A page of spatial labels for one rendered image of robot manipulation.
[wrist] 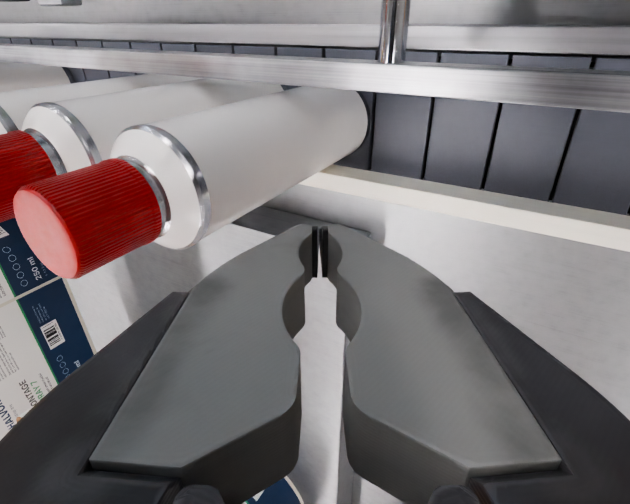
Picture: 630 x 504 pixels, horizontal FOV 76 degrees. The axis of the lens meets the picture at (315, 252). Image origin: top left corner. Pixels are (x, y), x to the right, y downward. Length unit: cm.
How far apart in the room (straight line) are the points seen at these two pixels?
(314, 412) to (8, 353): 38
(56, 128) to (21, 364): 47
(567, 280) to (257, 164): 25
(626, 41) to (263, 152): 18
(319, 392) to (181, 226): 32
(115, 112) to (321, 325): 26
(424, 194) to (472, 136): 5
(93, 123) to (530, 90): 18
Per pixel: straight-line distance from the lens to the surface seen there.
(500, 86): 18
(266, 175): 19
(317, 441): 52
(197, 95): 25
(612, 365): 40
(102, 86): 30
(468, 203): 24
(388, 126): 28
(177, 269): 49
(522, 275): 36
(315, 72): 21
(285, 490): 63
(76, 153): 20
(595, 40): 26
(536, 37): 26
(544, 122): 27
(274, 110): 21
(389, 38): 19
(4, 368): 64
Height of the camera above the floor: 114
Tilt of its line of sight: 49 degrees down
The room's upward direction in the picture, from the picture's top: 131 degrees counter-clockwise
